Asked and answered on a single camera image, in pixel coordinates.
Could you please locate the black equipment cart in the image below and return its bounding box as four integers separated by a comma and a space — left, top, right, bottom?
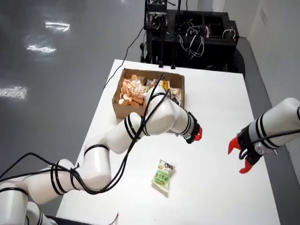
143, 9, 246, 78

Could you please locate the orange cracker bag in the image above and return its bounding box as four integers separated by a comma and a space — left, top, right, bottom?
120, 74, 148, 99

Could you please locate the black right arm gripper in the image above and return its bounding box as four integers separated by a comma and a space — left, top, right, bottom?
227, 127, 266, 174

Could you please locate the green white snack packet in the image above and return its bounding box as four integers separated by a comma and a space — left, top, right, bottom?
151, 159, 177, 199

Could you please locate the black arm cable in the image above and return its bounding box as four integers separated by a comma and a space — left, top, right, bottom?
0, 72, 175, 195
238, 128, 300, 160

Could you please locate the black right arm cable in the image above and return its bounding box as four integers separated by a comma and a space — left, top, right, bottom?
238, 128, 300, 160

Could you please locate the pastel pink candy bag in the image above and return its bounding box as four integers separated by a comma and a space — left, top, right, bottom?
138, 85, 149, 99

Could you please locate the beige snack packet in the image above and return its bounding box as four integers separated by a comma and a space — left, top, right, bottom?
170, 87, 182, 100

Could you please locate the yellow snack packet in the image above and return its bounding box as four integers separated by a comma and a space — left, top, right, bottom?
159, 79, 171, 91

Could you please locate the black floor cable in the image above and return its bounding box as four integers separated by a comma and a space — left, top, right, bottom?
103, 27, 145, 89

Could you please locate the short white cable loop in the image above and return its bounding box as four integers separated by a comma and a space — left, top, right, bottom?
222, 27, 236, 39

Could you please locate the thin black clamp pole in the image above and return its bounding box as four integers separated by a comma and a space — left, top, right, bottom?
158, 14, 165, 69
170, 0, 183, 70

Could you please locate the brown cardboard box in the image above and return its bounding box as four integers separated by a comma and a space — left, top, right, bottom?
112, 67, 186, 120

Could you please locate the white cable bundle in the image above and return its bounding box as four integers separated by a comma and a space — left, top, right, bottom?
178, 20, 205, 60

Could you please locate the black electronics stack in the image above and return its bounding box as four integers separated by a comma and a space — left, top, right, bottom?
144, 0, 168, 30

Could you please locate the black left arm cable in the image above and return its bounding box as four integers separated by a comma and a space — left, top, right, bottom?
0, 72, 175, 195

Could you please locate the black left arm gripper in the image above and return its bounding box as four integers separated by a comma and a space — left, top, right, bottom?
184, 112, 203, 144

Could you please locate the round orange cookie pack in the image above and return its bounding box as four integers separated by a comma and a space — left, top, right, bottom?
118, 93, 145, 108

